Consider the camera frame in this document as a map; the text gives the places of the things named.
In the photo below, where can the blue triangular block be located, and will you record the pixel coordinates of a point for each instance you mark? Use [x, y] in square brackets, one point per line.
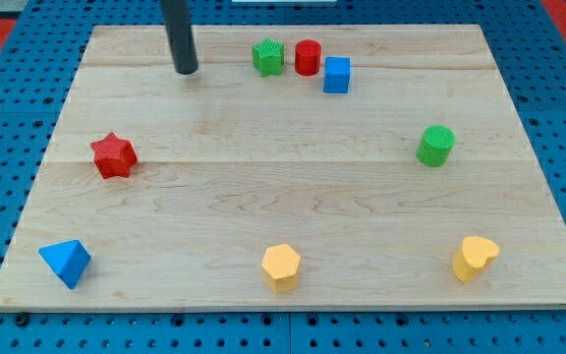
[68, 260]

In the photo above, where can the green cylinder block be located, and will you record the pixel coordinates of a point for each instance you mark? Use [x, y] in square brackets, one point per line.
[435, 146]

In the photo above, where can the yellow heart block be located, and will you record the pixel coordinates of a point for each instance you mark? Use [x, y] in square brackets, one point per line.
[473, 256]

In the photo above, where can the red cylinder block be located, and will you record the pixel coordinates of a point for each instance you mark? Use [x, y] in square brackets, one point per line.
[307, 57]

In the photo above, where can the light wooden board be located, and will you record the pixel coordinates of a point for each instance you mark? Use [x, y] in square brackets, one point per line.
[230, 163]

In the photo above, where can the red star block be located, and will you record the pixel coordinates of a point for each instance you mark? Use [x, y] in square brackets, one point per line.
[113, 156]

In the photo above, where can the yellow hexagon block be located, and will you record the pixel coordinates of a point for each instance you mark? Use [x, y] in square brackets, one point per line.
[280, 268]

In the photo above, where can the green star block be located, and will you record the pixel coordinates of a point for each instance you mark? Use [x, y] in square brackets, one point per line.
[268, 57]

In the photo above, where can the blue cube block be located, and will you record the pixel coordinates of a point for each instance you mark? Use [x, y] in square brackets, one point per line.
[337, 74]

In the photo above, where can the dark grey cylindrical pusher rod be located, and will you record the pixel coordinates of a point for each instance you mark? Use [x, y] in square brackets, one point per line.
[177, 22]

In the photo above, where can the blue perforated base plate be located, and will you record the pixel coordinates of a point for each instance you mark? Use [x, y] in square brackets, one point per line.
[38, 63]

